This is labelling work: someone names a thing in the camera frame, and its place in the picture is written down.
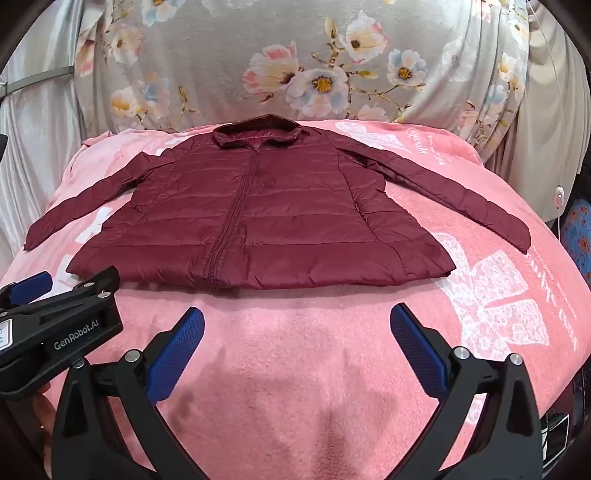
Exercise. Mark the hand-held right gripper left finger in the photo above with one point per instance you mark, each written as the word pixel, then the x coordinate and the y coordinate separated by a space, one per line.
pixel 178 355

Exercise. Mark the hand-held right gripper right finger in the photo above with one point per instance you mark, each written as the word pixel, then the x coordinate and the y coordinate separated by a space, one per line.
pixel 418 355

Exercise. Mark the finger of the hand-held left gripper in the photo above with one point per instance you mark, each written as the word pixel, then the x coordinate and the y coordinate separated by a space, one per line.
pixel 94 284
pixel 28 284

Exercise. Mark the maroon puffer jacket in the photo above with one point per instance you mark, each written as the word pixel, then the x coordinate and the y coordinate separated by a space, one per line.
pixel 286 207

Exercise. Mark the person's left hand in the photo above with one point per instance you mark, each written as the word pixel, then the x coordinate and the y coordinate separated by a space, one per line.
pixel 44 408

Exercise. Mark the pink bow-print blanket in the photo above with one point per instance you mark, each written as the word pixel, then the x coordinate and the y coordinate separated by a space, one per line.
pixel 286 346

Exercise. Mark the white curtain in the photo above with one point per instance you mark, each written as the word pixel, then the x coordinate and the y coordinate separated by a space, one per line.
pixel 41 138
pixel 554 115

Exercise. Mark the dark object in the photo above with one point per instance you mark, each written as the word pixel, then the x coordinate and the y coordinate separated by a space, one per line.
pixel 554 424

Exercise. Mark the blue patterned cloth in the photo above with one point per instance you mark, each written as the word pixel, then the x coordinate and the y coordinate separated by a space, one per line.
pixel 581 230

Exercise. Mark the grey floral quilt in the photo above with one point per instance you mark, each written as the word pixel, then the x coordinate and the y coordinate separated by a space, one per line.
pixel 221 60

